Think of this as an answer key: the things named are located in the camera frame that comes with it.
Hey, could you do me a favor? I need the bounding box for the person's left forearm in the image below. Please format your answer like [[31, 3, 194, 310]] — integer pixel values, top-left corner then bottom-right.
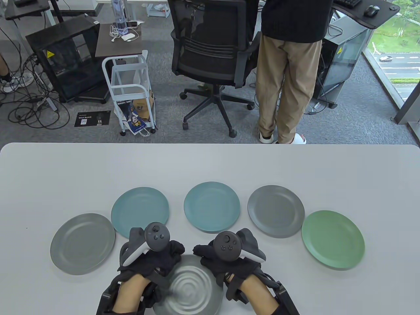
[[112, 273, 149, 315]]

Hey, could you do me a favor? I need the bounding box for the shiny steel plate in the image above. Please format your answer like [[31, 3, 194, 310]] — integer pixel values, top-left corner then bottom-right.
[[152, 254, 224, 315]]

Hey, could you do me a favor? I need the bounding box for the clear water bottle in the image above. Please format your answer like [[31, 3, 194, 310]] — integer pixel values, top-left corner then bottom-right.
[[111, 0, 128, 36]]

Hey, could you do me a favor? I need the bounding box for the black glass computer case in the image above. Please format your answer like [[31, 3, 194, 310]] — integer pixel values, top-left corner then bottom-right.
[[25, 15, 111, 104]]

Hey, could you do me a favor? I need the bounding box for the dark standing desk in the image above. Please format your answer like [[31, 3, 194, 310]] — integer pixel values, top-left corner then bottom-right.
[[331, 0, 401, 30]]

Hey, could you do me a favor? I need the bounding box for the blue printed bag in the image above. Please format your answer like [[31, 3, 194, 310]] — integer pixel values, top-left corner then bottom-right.
[[115, 99, 151, 137]]

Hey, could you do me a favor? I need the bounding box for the white rolling cart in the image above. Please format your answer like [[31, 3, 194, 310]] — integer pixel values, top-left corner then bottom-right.
[[101, 50, 157, 136]]

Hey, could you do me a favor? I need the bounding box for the person's left hand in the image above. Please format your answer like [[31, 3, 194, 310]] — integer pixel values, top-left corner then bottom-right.
[[117, 228, 186, 280]]

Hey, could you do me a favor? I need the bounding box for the brown paper bag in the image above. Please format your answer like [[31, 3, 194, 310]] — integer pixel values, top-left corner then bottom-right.
[[132, 92, 155, 122]]

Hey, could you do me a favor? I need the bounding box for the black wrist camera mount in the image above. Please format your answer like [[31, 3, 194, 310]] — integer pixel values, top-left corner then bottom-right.
[[271, 279, 300, 315], [96, 281, 122, 315]]

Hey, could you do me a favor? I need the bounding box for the person's right forearm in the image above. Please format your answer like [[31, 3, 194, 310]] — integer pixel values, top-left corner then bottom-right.
[[237, 274, 281, 315]]

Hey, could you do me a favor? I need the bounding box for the teal plate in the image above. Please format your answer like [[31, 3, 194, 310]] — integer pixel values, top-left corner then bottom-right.
[[183, 181, 241, 234], [111, 187, 170, 239]]

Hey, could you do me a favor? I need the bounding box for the black office chair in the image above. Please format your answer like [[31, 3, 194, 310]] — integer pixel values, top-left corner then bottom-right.
[[167, 0, 263, 138]]

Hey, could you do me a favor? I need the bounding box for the silver computer tower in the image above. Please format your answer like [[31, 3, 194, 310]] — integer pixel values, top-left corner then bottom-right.
[[312, 15, 374, 109]]

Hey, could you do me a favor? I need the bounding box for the dark grey plate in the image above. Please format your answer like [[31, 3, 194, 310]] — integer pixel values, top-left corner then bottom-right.
[[247, 185, 305, 239]]

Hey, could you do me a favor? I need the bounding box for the green plate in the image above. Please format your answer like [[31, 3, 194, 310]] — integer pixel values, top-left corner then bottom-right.
[[301, 210, 366, 271]]

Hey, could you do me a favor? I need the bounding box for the person's right hand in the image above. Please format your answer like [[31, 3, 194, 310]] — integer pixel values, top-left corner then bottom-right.
[[193, 228, 267, 285]]

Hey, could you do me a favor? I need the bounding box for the dark desk with white legs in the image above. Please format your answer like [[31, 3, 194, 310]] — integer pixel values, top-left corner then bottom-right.
[[0, 0, 63, 24]]

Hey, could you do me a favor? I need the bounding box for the large grey plate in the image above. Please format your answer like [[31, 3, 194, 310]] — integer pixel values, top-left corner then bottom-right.
[[50, 213, 116, 275]]

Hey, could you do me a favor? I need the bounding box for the grey controller with white handle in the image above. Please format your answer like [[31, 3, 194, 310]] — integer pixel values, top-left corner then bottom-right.
[[213, 228, 267, 263], [122, 222, 171, 266]]

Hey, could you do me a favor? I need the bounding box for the dark wooden side table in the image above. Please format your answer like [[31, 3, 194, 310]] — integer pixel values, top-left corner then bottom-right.
[[95, 22, 143, 59]]

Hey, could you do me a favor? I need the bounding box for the white charger with cable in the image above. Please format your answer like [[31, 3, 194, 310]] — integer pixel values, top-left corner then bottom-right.
[[110, 26, 140, 43]]

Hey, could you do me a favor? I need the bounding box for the black leaflet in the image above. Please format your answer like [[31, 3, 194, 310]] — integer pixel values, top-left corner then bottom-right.
[[74, 112, 111, 128]]

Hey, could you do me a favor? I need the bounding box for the tangle of black cables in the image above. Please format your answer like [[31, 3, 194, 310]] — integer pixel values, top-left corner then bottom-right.
[[0, 26, 71, 129]]

